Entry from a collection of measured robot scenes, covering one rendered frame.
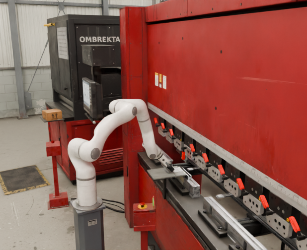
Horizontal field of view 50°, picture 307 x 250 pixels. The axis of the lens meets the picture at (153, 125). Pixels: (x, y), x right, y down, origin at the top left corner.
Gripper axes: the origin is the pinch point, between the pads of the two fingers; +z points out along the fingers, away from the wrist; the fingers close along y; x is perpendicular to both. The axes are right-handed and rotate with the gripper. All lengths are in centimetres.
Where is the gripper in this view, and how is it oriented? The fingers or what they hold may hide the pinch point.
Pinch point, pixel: (170, 167)
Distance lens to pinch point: 262.7
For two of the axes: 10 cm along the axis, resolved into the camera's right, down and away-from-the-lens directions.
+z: 6.0, 6.8, 4.3
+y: -3.7, -2.4, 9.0
